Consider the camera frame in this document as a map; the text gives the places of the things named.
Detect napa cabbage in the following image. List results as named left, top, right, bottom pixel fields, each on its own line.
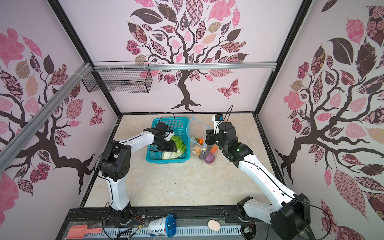
left=162, top=136, right=187, bottom=160

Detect clear zip top bag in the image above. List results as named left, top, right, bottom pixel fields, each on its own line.
left=187, top=116, right=218, bottom=164

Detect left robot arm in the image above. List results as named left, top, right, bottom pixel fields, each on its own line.
left=98, top=122, right=177, bottom=224

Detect pink plastic scoop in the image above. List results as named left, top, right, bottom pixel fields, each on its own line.
left=67, top=225, right=103, bottom=240

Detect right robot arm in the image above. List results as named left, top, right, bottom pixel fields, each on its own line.
left=206, top=120, right=315, bottom=240

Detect aluminium rail back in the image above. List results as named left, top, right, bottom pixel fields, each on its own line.
left=93, top=62, right=277, bottom=71

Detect teal plastic basket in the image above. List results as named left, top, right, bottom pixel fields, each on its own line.
left=146, top=117, right=191, bottom=164

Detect black wire basket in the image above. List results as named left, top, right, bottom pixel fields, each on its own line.
left=82, top=60, right=153, bottom=94

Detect aluminium rail left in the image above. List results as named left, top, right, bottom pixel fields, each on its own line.
left=1, top=63, right=91, bottom=173

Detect orange toy carrot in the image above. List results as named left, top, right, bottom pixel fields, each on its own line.
left=193, top=135, right=204, bottom=146

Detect white slotted cable duct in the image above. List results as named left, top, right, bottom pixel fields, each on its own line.
left=98, top=225, right=244, bottom=240

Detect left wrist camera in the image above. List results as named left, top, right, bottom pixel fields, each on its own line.
left=164, top=129, right=175, bottom=142

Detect white yogurt cup blue lid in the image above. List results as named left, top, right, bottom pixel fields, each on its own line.
left=148, top=214, right=177, bottom=238

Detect aluminium rail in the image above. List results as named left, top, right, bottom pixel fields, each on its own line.
left=1, top=63, right=91, bottom=173
left=93, top=62, right=277, bottom=71

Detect beige egg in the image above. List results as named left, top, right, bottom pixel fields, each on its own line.
left=208, top=220, right=221, bottom=232

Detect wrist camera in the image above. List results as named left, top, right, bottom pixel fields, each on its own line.
left=164, top=129, right=175, bottom=142
left=212, top=114, right=224, bottom=131

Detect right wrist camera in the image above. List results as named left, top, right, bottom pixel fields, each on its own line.
left=212, top=114, right=224, bottom=131

